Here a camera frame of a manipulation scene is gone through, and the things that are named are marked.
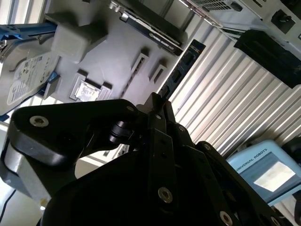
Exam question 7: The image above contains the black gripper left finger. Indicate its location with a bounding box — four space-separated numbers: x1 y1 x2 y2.
0 92 182 210

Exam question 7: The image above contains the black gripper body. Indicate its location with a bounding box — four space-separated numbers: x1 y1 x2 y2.
41 150 196 226

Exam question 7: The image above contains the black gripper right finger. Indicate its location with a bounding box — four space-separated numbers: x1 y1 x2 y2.
164 100 286 226

